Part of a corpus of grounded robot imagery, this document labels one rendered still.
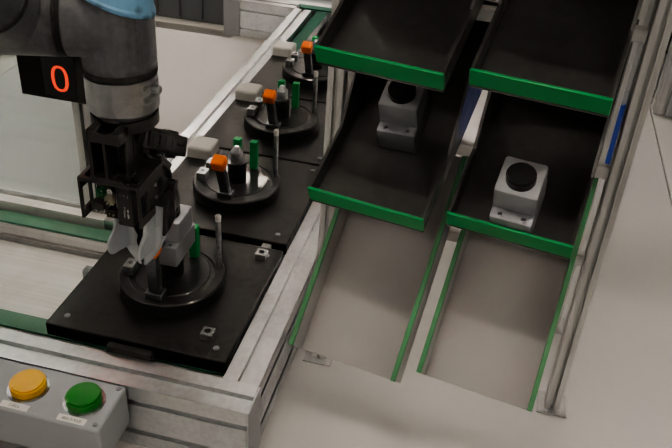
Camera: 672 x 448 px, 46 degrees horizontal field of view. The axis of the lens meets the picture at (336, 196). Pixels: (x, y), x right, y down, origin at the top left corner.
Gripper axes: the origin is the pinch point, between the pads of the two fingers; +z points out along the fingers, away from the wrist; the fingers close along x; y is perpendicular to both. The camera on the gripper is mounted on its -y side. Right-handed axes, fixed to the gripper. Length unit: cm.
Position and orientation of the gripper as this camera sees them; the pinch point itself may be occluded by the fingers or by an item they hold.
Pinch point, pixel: (146, 250)
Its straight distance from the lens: 98.9
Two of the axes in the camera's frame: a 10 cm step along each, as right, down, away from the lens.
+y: -2.4, 5.0, -8.3
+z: -0.6, 8.5, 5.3
